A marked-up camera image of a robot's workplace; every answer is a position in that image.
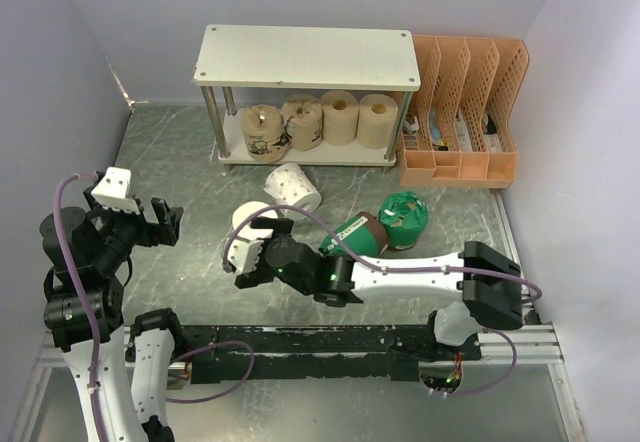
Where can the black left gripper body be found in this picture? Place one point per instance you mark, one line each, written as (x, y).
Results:
(119, 230)

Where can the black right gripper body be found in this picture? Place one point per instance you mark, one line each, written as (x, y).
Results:
(263, 271)

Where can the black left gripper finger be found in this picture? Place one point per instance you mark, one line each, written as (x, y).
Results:
(162, 211)
(170, 225)

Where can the white paper roll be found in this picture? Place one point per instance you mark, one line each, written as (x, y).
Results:
(242, 213)

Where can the white roll with red dots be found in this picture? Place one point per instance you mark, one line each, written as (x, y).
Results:
(289, 185)

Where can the green roll brown band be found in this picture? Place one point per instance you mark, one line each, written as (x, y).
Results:
(364, 235)

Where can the green paper roll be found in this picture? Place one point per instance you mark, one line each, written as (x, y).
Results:
(404, 216)

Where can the brown roll white label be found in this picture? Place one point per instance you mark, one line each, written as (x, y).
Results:
(264, 135)

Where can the brown roll with cartoon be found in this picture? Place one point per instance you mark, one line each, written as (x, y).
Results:
(303, 121)

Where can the tan unwrapped paper roll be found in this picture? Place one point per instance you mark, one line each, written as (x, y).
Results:
(377, 117)
(340, 117)

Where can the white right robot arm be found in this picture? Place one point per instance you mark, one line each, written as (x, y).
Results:
(480, 287)

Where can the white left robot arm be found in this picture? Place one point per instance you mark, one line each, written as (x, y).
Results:
(83, 312)

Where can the white two-tier shelf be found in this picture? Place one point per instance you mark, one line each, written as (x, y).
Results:
(303, 59)

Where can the grey white tape dispenser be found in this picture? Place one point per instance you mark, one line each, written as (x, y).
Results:
(411, 125)

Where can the blue item in organizer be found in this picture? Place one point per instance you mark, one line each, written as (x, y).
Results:
(434, 128)

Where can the orange plastic file organizer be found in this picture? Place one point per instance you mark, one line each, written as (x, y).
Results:
(472, 77)

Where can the white packets in organizer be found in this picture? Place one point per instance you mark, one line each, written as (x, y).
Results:
(463, 135)

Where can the black item in organizer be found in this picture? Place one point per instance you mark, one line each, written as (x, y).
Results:
(491, 127)

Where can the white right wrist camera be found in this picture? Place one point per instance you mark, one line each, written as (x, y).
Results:
(244, 254)

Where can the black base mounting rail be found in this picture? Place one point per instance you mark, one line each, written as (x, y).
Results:
(392, 351)

